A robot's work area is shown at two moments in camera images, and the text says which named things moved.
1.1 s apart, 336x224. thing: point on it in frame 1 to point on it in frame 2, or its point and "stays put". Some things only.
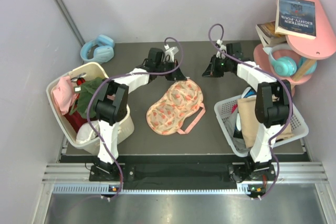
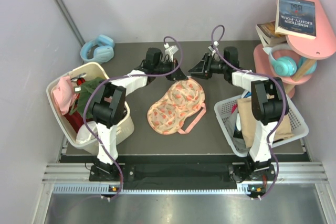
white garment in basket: x=86 y=132 stays put
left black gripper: x=176 y=75 stays put
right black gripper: x=211 y=71 to x=199 y=70
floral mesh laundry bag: x=182 y=99 stays put
